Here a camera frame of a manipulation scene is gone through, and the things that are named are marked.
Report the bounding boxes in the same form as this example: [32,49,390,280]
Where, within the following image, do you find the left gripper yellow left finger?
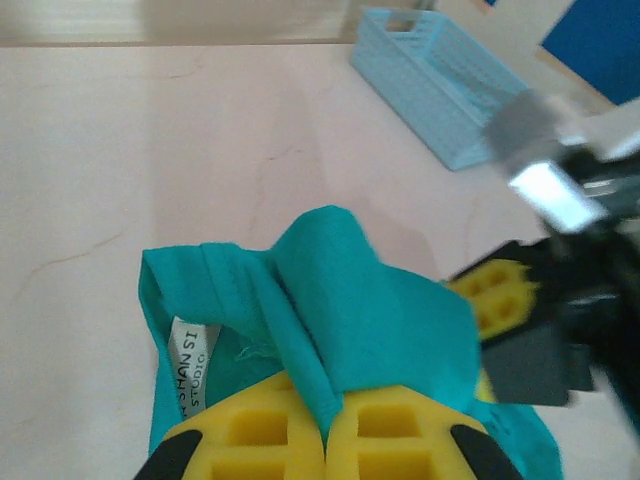
[133,372,327,480]

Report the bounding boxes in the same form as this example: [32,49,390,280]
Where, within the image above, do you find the blue poster small orange oval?
[537,0,640,107]

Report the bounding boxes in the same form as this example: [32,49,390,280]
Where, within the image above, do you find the teal t-shirt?
[138,203,562,480]

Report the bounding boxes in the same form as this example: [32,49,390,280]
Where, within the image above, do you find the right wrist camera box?
[480,91,640,235]

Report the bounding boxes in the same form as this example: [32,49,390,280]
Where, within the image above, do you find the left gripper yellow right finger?
[324,383,525,480]

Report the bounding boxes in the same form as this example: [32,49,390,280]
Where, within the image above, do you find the light blue plastic basket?
[348,5,531,172]

